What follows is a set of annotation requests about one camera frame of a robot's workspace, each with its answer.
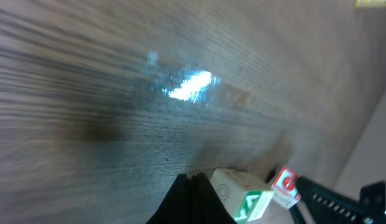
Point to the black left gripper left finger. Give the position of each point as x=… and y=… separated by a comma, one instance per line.
x=175, y=207

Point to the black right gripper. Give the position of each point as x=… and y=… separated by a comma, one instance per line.
x=328, y=207

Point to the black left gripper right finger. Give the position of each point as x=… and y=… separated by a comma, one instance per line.
x=207, y=208

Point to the white block red A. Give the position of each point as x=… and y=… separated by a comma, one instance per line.
x=284, y=187

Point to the green V letter block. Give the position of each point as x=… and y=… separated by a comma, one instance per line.
x=244, y=196

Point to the yellow K letter block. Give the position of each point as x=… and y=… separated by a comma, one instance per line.
x=370, y=3

